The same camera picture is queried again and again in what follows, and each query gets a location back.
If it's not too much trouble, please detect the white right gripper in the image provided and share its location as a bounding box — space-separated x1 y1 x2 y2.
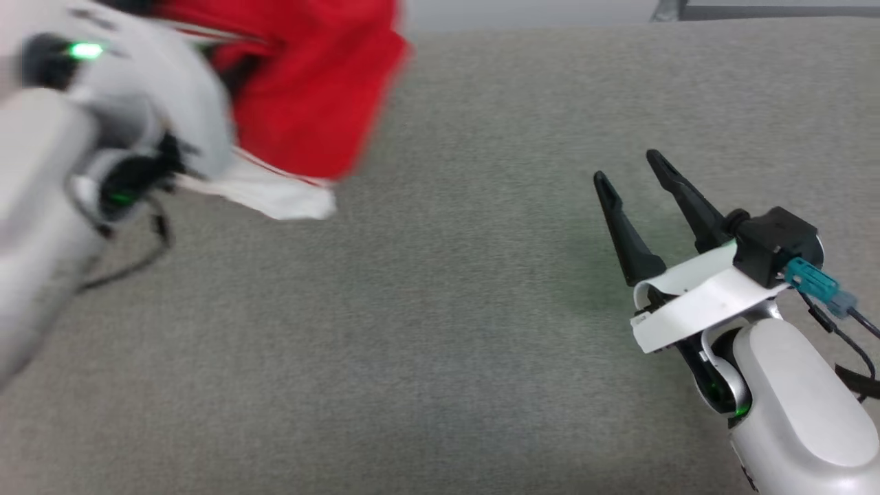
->
593 149 791 355

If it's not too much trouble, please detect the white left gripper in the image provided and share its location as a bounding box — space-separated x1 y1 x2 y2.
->
67 5 236 179

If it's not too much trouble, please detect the red and white garment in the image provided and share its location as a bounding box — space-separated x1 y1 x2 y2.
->
153 0 413 222

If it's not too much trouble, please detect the grey fabric sofa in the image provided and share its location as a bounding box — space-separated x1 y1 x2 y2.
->
0 15 880 495

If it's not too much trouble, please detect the dark framed grey panel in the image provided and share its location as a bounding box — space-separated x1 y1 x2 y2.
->
650 0 880 23

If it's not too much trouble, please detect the teal right cable connector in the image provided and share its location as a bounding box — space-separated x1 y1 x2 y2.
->
784 257 860 319

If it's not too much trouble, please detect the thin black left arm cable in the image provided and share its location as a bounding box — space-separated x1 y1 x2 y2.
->
74 212 174 295

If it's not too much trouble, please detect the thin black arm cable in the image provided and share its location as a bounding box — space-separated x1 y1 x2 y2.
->
74 212 174 295
797 289 880 401

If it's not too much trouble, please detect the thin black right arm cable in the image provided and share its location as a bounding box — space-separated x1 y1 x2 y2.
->
797 289 880 401

